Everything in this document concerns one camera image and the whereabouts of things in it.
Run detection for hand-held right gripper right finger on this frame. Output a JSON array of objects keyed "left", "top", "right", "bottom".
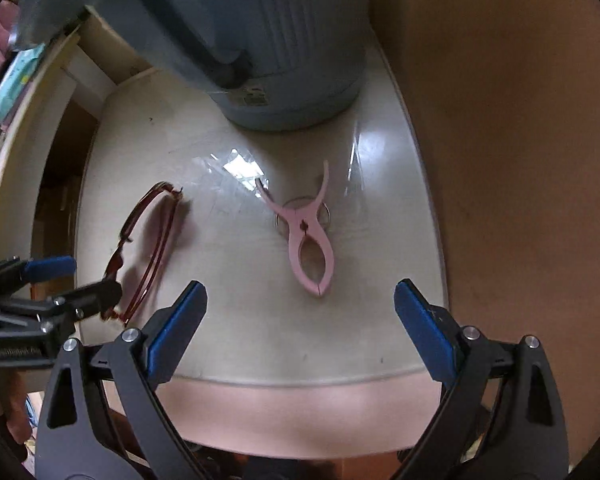
[{"left": 394, "top": 279, "right": 571, "bottom": 480}]

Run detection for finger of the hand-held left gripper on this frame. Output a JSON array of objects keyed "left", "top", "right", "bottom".
[
  {"left": 20, "top": 255, "right": 78, "bottom": 283},
  {"left": 40, "top": 279, "right": 124, "bottom": 333}
]

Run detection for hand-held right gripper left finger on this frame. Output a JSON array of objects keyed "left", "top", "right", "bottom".
[{"left": 35, "top": 280, "right": 216, "bottom": 480}]

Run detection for red glasses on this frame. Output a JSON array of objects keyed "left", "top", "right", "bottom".
[{"left": 100, "top": 181, "right": 185, "bottom": 326}]

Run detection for pink clothespin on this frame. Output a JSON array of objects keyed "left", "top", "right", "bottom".
[{"left": 255, "top": 160, "right": 337, "bottom": 298}]

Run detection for blue trash bin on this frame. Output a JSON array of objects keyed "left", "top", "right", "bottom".
[{"left": 17, "top": 0, "right": 368, "bottom": 133}]

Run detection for person's left forearm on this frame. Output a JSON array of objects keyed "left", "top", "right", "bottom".
[{"left": 0, "top": 367, "right": 33, "bottom": 461}]

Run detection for blue wet wipes pack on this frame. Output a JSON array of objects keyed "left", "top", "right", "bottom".
[{"left": 0, "top": 42, "right": 48, "bottom": 136}]

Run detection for metal ring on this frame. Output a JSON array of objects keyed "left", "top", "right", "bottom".
[{"left": 274, "top": 195, "right": 333, "bottom": 233}]

